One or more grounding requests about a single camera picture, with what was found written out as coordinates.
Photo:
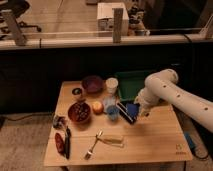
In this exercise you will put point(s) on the red bowl with food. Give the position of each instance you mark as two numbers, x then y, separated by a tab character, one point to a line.
79	112

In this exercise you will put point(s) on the blue object beside table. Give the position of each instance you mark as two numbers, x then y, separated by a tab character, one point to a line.
190	142

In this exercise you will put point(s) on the purple bowl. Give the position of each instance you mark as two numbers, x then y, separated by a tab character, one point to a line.
92	84

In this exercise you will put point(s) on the black rectangular brush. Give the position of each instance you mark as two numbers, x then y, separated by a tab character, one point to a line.
124	114

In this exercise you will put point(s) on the blue sponge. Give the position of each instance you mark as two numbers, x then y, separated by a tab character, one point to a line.
132	110

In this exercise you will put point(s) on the white cardboard box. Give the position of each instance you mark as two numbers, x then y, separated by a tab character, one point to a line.
105	16

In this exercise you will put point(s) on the cream handled utensil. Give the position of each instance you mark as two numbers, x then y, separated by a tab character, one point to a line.
113	140

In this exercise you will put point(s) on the red spoon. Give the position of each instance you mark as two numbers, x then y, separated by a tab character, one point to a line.
59	143

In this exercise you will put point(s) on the green plastic tray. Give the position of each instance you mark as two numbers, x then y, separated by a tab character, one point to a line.
130	83

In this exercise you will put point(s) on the black marker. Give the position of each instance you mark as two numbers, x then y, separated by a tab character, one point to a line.
67	143

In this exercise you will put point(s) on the clear plastic cup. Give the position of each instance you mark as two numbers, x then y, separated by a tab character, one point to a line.
108	101

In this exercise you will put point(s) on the apple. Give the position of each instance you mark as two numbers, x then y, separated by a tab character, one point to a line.
97	107

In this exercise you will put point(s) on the metal fork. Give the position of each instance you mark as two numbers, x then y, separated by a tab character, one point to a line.
90	150

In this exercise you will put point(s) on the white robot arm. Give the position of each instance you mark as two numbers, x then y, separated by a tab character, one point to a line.
163	85

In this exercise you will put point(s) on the small dark tin can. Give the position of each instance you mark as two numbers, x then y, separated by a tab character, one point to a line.
77	93

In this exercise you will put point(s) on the blue plastic cup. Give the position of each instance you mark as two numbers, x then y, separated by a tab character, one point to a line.
112	112

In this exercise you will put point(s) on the white cup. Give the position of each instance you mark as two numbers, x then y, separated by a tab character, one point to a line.
111	85

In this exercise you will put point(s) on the office chair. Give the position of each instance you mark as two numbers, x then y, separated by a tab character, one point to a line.
18	8

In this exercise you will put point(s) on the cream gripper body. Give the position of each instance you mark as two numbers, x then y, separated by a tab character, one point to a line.
144	110

